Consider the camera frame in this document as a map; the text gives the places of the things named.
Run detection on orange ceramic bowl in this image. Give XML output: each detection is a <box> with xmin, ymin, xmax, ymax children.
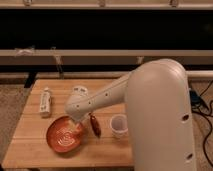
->
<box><xmin>46</xmin><ymin>116</ymin><xmax>84</xmax><ymax>153</ymax></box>

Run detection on white paper cup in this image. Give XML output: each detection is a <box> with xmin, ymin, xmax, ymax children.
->
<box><xmin>110</xmin><ymin>114</ymin><xmax>128</xmax><ymax>138</ymax></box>

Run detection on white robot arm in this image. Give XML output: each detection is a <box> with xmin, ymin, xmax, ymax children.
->
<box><xmin>65</xmin><ymin>59</ymin><xmax>197</xmax><ymax>171</ymax></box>

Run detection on white tube bottle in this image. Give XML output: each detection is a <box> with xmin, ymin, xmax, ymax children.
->
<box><xmin>39</xmin><ymin>87</ymin><xmax>51</xmax><ymax>118</ymax></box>

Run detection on wooden table board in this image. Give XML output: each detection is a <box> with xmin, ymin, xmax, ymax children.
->
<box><xmin>3</xmin><ymin>79</ymin><xmax>133</xmax><ymax>169</ymax></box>

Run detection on red sausage toy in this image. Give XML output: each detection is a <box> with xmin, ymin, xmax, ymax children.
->
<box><xmin>89</xmin><ymin>114</ymin><xmax>101</xmax><ymax>138</ymax></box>

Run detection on grey metal rail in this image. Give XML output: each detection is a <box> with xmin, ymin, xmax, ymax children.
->
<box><xmin>0</xmin><ymin>49</ymin><xmax>213</xmax><ymax>66</ymax></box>

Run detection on black cables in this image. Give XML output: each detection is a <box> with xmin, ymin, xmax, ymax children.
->
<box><xmin>189</xmin><ymin>79</ymin><xmax>213</xmax><ymax>168</ymax></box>

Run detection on blue box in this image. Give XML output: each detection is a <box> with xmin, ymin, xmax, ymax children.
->
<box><xmin>190</xmin><ymin>90</ymin><xmax>200</xmax><ymax>106</ymax></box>

